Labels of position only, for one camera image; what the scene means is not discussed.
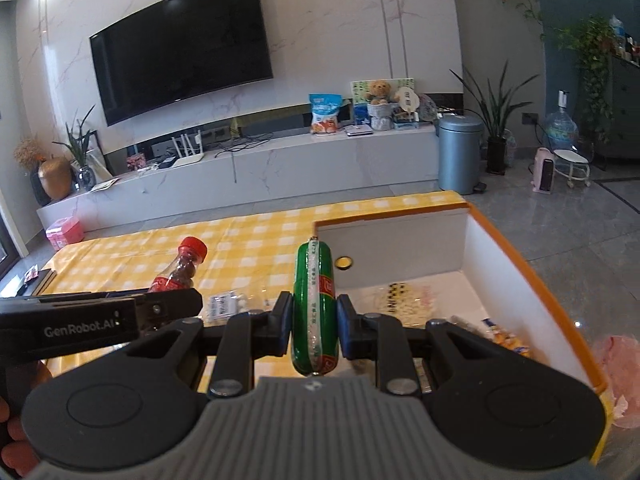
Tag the blue snack bag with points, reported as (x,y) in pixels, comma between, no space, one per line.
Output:
(325,110)

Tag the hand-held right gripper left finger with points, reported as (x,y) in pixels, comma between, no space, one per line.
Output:
(286,325)

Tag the pink box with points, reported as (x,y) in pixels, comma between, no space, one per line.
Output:
(65,232)

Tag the white round stool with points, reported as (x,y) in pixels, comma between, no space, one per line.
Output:
(570,156)

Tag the black wall socket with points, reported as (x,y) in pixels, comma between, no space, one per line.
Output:
(530,119)

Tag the paper sheets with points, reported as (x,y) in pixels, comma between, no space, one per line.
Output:
(104,185)

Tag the grey-blue trash can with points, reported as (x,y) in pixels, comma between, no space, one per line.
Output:
(460,155)

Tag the pink plastic bag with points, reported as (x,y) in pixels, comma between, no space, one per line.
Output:
(615,365)

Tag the row of small bottles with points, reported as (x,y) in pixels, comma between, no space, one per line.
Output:
(625,42)

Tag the person's left hand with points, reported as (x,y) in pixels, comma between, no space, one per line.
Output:
(15,435)

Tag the green sausage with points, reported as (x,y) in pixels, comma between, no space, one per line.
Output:
(300,320)

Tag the pink heater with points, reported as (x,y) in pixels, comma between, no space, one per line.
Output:
(542,170)

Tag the gold vase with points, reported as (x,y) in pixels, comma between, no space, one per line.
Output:
(55,180)

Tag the white marble TV cabinet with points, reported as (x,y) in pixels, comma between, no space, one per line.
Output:
(310,165)

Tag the black flat board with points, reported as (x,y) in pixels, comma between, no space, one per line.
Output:
(42,282)

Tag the black white checked packet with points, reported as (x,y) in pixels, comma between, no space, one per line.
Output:
(397,305)

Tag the black wall television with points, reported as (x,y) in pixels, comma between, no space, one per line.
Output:
(180,45)

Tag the round paper fan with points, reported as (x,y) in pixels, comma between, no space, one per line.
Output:
(409,97)

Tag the clear snack packet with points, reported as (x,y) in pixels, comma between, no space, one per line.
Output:
(225,305)

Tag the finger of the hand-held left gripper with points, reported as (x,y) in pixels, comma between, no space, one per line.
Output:
(170,307)

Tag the potted plant in black pot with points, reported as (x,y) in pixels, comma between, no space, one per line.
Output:
(496,155)

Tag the blue tissue pack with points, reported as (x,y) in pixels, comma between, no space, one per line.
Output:
(361,112)

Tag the blue water jug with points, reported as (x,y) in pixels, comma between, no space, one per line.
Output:
(560,132)

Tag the brown teddy bear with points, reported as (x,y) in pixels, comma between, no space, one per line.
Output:
(380,90)

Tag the white router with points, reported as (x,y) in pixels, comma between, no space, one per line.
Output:
(187,160)

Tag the orange snack packet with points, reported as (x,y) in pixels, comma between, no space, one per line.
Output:
(510,340)

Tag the trailing green plant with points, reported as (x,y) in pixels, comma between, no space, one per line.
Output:
(592,45)

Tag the green plant in glass vase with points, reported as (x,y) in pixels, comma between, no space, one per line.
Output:
(86,177)

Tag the dark vase with dried flowers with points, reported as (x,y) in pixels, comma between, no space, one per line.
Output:
(29,152)

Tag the dark grey cabinet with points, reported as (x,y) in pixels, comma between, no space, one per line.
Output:
(625,110)

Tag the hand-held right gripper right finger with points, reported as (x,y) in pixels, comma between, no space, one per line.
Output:
(345,330)

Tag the green poster board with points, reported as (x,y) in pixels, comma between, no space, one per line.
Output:
(360,91)

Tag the small cola bottle red cap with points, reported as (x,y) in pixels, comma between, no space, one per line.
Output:
(192,250)

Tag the orange and white storage box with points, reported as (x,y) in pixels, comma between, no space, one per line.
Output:
(400,235)

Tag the red photo card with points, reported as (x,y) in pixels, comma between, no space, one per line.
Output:
(136,162)

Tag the patterned round plate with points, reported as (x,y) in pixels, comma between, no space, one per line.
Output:
(428,107)

